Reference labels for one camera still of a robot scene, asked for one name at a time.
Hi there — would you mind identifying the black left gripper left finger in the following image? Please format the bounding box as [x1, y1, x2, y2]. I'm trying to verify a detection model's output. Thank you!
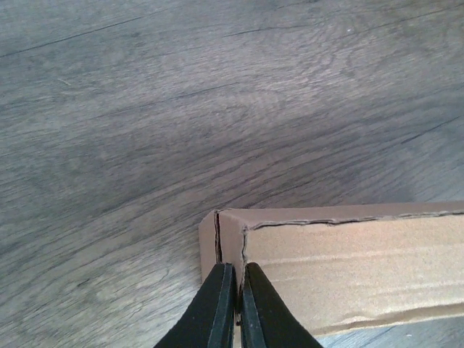
[155, 263, 236, 348]

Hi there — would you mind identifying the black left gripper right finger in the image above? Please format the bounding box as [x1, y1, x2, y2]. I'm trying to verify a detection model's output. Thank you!
[241, 262, 321, 348]

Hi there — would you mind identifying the cardboard box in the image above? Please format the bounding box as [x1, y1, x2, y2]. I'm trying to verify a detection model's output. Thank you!
[199, 202, 463, 336]

